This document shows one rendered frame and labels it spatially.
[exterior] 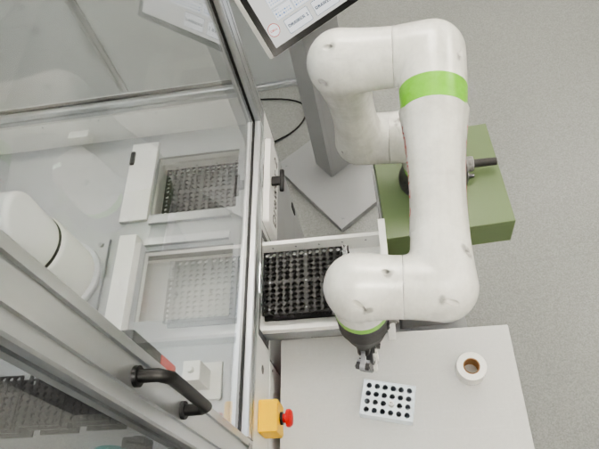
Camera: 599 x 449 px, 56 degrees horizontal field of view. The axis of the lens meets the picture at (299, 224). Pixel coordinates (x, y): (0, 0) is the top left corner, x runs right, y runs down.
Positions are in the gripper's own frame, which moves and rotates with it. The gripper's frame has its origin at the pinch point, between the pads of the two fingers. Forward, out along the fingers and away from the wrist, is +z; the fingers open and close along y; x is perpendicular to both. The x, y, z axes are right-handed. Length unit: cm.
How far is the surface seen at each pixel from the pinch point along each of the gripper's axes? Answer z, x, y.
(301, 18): -1, 36, 107
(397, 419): 20.5, -6.0, -6.3
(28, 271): -76, 23, -21
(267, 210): 7, 33, 39
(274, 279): 13.4, 28.9, 22.4
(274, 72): 89, 79, 177
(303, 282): 10.6, 20.2, 20.9
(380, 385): 20.8, -1.0, 0.9
